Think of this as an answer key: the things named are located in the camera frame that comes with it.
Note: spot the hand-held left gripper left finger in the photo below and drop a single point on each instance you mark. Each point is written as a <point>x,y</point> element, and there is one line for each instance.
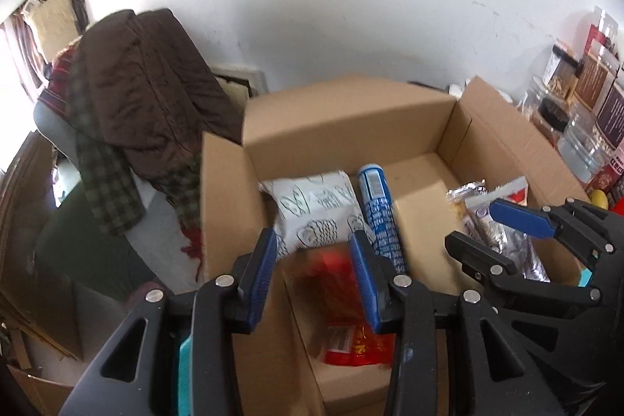
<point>258,274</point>

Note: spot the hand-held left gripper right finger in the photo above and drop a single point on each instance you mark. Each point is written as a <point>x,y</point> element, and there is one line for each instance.
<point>365,284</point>

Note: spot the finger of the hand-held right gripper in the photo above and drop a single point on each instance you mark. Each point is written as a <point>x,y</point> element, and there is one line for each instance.
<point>475,257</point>
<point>521,217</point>

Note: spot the red yellow-print snack packet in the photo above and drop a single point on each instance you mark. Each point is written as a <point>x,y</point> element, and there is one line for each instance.
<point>336,294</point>

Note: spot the silver purple snack packet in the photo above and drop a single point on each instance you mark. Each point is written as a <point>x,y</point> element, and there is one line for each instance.
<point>482,226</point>

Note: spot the brown cardboard box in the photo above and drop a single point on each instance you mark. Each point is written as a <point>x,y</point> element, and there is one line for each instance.
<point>341,118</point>

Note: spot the white red snack packet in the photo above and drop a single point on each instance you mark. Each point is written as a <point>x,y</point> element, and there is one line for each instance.
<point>514,192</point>

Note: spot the small clear orange packet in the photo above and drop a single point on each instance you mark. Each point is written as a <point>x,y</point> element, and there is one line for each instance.
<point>460,201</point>

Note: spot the yellow fruit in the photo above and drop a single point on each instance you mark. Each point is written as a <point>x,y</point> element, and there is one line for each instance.
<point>599,199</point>

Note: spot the blue tube snack packet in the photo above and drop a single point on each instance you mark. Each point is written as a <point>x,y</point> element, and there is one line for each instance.
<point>378,201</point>

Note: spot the white patterned snack packet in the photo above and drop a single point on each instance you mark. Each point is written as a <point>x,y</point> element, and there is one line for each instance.
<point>312,206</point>

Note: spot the red plastic jug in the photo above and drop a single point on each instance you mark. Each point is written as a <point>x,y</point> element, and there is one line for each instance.
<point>619,205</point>

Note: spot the red printed tin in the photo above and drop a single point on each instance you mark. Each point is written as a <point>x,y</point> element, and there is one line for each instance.
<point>612,172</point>

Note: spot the white floral cloth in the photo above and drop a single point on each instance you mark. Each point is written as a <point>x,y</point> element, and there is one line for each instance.
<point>161,231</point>

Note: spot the black lid brown jar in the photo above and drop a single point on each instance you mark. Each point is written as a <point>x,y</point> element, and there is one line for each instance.
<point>553,114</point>

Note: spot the teal table mat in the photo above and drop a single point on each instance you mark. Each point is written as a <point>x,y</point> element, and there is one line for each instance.
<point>185,377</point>

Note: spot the clear empty jar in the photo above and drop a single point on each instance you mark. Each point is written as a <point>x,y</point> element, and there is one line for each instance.
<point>534,92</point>

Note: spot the dark purple label jar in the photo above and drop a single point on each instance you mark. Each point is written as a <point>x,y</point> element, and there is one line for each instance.
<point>613,114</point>

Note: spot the clear jar of nuts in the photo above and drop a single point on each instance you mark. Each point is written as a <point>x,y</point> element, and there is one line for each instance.
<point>558,75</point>

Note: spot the brown label clear jar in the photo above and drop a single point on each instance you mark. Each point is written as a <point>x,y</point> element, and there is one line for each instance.
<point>594,75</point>

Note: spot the green plaid cloth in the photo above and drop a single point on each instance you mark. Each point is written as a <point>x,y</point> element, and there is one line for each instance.
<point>102,182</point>

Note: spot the dark green cushion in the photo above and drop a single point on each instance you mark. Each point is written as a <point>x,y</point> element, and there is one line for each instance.
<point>73,245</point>

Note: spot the tall red label jar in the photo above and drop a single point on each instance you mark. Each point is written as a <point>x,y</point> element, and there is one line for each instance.
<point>598,33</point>

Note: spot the brown quilted jacket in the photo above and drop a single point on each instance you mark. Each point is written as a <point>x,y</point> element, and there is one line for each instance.
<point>146,94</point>

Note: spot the dark wooden cabinet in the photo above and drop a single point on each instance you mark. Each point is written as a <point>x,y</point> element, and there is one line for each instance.
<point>24,211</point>

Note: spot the cardboard sheet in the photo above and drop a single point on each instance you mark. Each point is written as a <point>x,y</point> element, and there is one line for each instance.
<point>44,391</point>

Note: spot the grey chair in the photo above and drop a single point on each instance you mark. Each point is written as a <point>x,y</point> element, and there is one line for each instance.
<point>53,128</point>

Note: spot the red striped cloth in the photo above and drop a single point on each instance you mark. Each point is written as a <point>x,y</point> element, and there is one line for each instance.
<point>58,79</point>

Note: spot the black hanging bag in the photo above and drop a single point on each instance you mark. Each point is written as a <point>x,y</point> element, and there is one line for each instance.
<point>80,11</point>

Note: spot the brown curtain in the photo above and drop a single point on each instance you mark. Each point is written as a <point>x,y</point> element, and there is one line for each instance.
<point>27,50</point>

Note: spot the cream fabric panel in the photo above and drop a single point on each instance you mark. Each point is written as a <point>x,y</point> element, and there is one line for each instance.
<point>53,23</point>

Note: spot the small white box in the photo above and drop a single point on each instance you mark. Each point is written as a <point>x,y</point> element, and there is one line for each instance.
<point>30,5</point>

